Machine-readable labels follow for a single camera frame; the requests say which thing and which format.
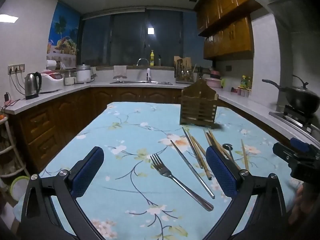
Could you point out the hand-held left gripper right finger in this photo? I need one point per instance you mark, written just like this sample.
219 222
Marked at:
222 173

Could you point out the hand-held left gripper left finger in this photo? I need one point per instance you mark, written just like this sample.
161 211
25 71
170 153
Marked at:
87 173

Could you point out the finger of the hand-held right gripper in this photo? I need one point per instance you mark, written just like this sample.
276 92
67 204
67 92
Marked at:
283 152
300 145

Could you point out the steel spoon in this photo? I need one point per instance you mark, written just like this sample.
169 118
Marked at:
228 147

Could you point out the steel chopstick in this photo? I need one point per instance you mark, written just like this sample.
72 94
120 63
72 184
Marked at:
191 146
192 170

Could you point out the steel fork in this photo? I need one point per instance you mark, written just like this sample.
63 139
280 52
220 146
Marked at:
175 177

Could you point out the wooden utensil holder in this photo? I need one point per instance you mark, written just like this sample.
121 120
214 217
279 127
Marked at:
197 110

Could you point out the person's right hand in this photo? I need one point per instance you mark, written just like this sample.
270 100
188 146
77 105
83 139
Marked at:
301 205

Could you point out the gas stove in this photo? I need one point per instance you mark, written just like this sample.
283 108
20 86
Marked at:
295 122

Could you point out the black wok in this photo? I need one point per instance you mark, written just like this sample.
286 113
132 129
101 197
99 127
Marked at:
300 97

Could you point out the blue floral tablecloth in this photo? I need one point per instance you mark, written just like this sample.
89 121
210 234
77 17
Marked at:
125 130

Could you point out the wooden lower cabinets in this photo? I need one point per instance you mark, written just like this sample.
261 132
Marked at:
75 110

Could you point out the wooden cabinets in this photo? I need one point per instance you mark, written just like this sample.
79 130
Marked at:
75 110
225 12

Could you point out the green rimmed container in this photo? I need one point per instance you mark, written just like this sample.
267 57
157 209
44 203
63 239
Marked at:
18 188

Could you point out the white spice jars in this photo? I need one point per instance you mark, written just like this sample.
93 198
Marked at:
243 92

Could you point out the cooking oil bottle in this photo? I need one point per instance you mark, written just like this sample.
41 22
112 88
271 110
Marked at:
246 82

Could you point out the white storage shelf rack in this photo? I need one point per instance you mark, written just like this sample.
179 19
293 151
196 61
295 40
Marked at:
11 150

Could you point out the glass storage jars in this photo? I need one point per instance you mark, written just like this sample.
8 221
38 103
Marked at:
70 78

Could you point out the white and red rice cooker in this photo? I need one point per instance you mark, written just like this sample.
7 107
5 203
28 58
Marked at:
51 81

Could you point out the pink and dark bowl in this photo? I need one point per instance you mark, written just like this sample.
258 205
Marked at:
215 74

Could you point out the steel electric kettle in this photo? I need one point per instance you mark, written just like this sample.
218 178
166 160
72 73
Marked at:
32 86

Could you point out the steel sink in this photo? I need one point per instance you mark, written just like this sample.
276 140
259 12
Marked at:
141 82

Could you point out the paper towel roll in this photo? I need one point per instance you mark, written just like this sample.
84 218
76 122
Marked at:
51 65

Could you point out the curved chrome faucet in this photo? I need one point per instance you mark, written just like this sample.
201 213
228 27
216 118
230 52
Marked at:
142 60

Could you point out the small dark bottle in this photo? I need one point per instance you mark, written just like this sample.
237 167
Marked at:
159 61

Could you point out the yellow dish soap bottle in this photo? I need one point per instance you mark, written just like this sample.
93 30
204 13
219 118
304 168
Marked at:
152 58

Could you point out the dark kitchen window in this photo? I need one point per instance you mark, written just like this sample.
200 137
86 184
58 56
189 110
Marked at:
130 40

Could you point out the wooden upper cabinets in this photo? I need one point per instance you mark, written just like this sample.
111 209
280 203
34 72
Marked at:
225 12

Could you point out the dark wall switch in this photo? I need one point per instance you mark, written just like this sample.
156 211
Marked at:
228 68

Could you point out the wall power socket strip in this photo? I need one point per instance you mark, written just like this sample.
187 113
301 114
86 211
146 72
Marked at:
16 69

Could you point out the fruit and beach wall poster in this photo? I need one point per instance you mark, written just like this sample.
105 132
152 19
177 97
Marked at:
63 35

